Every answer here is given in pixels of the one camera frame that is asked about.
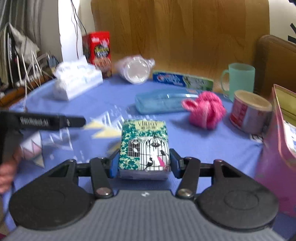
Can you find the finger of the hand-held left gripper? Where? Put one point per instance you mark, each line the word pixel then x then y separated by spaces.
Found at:
pixel 46 121

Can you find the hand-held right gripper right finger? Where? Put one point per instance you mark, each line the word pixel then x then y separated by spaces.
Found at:
pixel 175 164

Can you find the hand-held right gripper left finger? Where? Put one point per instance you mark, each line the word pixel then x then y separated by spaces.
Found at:
pixel 115 164

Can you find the green birdcage print tissue pack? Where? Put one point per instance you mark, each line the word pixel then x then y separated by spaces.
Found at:
pixel 143 143

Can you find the pink knitted scrunchie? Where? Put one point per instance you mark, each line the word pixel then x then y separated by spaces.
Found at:
pixel 205 111

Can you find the translucent blue plastic case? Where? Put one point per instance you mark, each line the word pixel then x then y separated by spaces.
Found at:
pixel 159 103

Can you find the pink tin box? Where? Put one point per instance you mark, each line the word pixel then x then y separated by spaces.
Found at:
pixel 272 166

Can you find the person's left hand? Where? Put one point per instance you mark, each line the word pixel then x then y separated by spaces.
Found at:
pixel 7 173

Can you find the wooden side table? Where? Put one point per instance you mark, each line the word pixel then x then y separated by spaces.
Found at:
pixel 13 96

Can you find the blue printed cloth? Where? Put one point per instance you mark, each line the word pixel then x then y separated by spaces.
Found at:
pixel 92 109

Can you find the white tissue pack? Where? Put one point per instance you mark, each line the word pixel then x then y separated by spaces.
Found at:
pixel 76 78

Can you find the black router with white antennas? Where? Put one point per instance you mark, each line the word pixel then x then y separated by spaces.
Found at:
pixel 11 53

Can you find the grey patterned bag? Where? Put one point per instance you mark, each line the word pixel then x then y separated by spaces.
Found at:
pixel 25 41

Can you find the blue green toothpaste box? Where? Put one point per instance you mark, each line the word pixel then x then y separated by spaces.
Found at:
pixel 182 80

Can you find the red snack box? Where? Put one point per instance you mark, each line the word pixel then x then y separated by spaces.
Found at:
pixel 98 53

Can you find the red label tin can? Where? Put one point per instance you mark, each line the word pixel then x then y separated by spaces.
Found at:
pixel 249 113

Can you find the wrapped clear plastic cups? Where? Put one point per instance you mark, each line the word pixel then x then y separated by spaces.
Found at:
pixel 135 69

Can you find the green plastic mug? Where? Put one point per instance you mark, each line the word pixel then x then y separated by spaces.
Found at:
pixel 241 81

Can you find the grey curtain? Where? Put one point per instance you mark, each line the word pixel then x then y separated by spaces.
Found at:
pixel 27 14

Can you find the wooden headboard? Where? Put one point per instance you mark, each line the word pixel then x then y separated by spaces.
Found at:
pixel 185 34

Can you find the brown chair back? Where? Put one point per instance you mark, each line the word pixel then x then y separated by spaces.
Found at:
pixel 277 60

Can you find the black tape strips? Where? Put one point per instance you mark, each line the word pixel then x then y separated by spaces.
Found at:
pixel 292 37

